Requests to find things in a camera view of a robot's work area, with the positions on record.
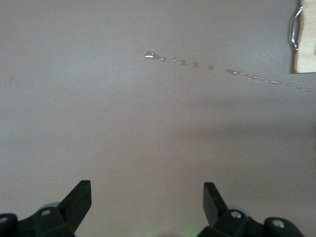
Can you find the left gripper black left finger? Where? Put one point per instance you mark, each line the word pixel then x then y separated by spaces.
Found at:
pixel 54 222

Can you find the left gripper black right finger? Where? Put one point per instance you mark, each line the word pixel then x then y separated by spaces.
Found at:
pixel 229 224

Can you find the brown table cover mat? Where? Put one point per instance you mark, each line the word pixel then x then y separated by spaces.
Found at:
pixel 158 123

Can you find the spilled liquid droplet trail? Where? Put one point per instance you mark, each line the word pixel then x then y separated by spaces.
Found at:
pixel 149 54

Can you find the wooden cutting board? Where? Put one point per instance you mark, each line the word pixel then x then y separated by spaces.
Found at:
pixel 308 37

